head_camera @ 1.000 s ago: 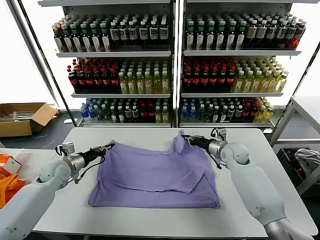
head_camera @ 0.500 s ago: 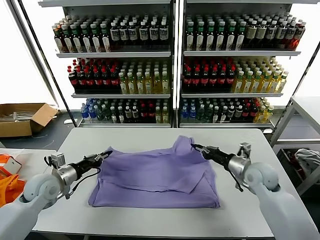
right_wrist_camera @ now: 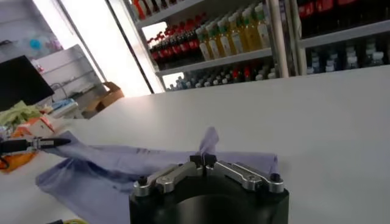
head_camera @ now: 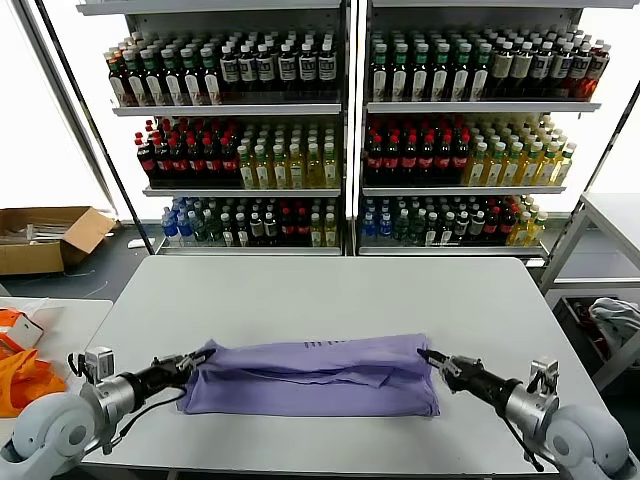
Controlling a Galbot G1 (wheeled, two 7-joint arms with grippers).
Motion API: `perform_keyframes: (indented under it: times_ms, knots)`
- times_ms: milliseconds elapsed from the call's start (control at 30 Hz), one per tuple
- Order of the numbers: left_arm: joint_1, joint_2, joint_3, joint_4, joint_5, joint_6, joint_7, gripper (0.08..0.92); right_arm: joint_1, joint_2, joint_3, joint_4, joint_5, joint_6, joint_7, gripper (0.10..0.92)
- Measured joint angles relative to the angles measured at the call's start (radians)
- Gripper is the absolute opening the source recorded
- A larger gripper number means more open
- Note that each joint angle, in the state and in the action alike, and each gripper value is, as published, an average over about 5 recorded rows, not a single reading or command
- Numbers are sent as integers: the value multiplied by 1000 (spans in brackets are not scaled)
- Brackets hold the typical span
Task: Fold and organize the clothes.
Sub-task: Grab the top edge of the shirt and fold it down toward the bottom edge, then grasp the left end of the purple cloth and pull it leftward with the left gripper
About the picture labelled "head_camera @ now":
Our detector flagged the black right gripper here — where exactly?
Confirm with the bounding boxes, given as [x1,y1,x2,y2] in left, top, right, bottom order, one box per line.
[416,347,510,406]

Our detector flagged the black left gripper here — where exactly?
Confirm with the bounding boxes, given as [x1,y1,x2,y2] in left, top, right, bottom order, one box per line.
[129,348,218,398]

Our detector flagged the purple t-shirt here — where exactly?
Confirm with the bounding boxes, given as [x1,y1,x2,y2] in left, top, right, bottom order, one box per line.
[175,333,442,419]

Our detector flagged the red packaged item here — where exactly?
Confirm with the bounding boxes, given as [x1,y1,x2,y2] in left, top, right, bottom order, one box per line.
[574,302,614,359]

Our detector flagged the white paper sheet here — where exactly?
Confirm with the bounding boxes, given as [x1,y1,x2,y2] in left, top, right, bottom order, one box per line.
[0,298,51,321]

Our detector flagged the orange cloth bag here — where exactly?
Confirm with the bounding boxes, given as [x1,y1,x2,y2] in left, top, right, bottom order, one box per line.
[0,348,67,419]

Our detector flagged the orange white carton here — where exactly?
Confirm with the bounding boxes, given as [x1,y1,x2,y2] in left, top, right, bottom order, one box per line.
[0,308,45,359]

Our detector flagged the grey crumpled cloth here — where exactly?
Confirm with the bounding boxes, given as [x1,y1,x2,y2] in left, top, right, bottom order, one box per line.
[589,298,640,351]

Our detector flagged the open cardboard box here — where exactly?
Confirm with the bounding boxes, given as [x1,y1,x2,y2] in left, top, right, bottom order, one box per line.
[0,206,117,276]

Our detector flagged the white packing material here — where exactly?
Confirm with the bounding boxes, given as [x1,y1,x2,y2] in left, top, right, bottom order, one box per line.
[0,222,63,246]

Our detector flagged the grey metal shelf unit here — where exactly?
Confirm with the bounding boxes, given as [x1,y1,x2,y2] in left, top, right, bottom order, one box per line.
[74,0,350,257]
[355,0,640,259]

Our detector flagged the black slanted pole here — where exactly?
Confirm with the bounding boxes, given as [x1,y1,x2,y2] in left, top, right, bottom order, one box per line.
[587,92,640,201]
[32,0,155,256]

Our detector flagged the grey slanted beam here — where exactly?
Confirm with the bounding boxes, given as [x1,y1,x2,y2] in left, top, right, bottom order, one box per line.
[14,0,120,221]

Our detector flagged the dark bottle grey label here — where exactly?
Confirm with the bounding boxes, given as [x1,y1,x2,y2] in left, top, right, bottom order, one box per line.
[316,41,338,100]
[255,42,277,100]
[237,43,258,100]
[277,42,299,100]
[297,42,319,100]
[218,43,240,100]

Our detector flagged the dark bottle beige label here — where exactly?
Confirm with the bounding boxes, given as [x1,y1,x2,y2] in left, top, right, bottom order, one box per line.
[490,41,513,98]
[510,41,533,98]

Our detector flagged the dark bottle blue label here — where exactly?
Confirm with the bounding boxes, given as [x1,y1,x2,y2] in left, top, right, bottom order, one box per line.
[550,42,573,99]
[569,42,592,100]
[530,41,553,98]

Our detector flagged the red drink bottle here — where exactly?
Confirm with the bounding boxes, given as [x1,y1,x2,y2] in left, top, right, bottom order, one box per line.
[585,43,612,102]

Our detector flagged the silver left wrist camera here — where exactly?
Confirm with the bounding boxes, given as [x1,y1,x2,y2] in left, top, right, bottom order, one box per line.
[83,345,116,384]

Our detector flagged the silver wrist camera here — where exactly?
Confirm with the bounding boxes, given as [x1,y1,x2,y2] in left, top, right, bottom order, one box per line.
[528,357,560,396]
[83,345,116,384]

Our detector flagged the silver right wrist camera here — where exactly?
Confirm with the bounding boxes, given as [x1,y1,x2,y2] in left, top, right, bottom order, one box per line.
[528,357,560,396]

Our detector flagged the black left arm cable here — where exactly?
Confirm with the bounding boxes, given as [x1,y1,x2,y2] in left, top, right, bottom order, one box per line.
[102,384,191,455]

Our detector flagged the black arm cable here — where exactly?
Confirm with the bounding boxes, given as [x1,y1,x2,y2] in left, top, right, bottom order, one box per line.
[102,384,191,455]
[492,399,545,472]

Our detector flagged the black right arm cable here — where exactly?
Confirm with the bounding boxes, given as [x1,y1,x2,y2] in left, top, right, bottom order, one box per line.
[492,399,545,472]

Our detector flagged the white metal frame table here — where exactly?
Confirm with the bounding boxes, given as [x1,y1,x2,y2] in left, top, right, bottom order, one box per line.
[539,192,640,301]

